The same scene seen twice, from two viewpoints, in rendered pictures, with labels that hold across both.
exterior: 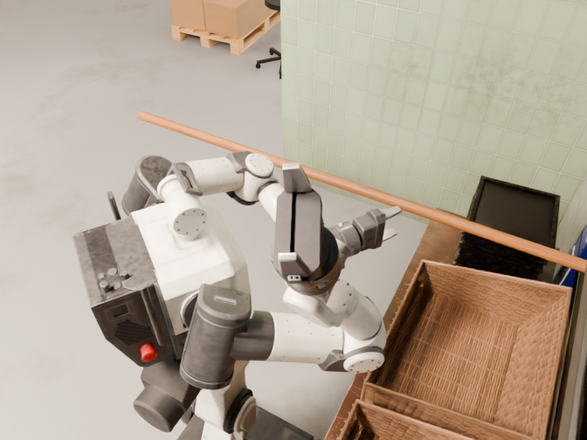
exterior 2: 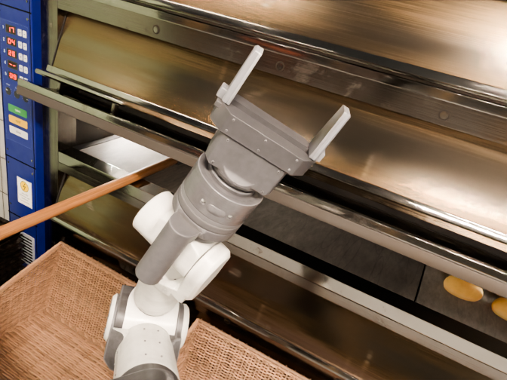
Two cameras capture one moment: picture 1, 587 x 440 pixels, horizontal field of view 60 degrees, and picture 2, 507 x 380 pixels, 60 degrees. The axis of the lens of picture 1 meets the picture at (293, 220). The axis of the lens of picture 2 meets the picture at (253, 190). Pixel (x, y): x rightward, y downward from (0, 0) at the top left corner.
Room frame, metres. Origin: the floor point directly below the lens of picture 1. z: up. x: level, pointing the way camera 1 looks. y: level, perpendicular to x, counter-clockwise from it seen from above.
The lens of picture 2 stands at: (0.47, 0.44, 1.83)
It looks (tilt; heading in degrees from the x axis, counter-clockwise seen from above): 26 degrees down; 264
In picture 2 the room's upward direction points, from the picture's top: 12 degrees clockwise
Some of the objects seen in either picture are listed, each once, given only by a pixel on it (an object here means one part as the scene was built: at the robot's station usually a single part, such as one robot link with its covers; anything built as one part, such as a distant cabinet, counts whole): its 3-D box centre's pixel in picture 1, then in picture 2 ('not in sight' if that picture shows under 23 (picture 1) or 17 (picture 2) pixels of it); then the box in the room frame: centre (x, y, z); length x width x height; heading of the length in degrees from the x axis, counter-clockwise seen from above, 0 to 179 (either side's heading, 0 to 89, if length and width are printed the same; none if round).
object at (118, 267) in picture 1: (169, 284); not in sight; (0.67, 0.27, 1.26); 0.34 x 0.30 x 0.36; 26
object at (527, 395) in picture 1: (466, 347); (61, 344); (0.84, -0.54, 0.72); 0.56 x 0.49 x 0.28; 152
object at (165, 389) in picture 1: (185, 364); not in sight; (0.63, 0.27, 1.00); 0.28 x 0.13 x 0.18; 151
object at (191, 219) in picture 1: (183, 209); not in sight; (0.69, 0.21, 1.46); 0.10 x 0.07 x 0.09; 26
